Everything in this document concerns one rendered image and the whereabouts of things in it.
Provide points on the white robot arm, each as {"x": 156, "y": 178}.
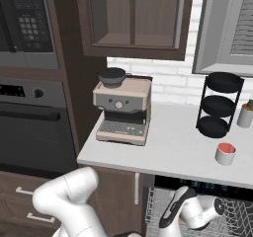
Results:
{"x": 70, "y": 195}

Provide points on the brown base cupboard door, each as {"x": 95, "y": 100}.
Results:
{"x": 115, "y": 201}

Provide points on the black dishwasher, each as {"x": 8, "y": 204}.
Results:
{"x": 204, "y": 184}

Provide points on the white cup with red inside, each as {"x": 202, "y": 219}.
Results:
{"x": 225, "y": 155}

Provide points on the beige espresso coffee machine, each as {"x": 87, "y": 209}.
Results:
{"x": 123, "y": 106}

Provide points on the black oven knob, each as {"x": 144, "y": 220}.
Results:
{"x": 39, "y": 93}

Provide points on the black built-in oven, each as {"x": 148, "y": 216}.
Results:
{"x": 33, "y": 139}

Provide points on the white pot with tools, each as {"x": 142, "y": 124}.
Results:
{"x": 245, "y": 116}

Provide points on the grey window with blinds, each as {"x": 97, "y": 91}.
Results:
{"x": 224, "y": 27}

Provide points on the black and silver microwave oven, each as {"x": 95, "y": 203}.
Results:
{"x": 29, "y": 23}

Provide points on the brown wooden drawer front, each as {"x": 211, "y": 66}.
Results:
{"x": 8, "y": 183}
{"x": 13, "y": 211}

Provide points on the brown wall cupboard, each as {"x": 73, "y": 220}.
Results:
{"x": 131, "y": 17}

